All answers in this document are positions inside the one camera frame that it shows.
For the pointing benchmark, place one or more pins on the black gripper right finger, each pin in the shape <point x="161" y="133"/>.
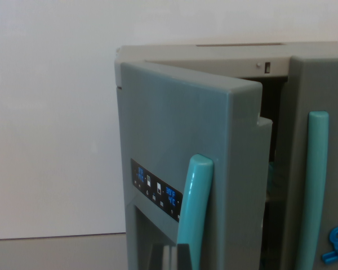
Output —
<point x="184" y="258"/>

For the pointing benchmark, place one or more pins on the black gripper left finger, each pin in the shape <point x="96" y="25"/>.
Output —
<point x="157" y="258"/>

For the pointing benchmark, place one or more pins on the plain grey fridge door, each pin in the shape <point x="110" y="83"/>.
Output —
<point x="298" y="92"/>

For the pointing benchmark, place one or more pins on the beige toy fridge cabinet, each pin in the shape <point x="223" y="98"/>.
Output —
<point x="214" y="53"/>

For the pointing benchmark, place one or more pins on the black temperature display panel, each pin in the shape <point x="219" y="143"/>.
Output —
<point x="157" y="191"/>

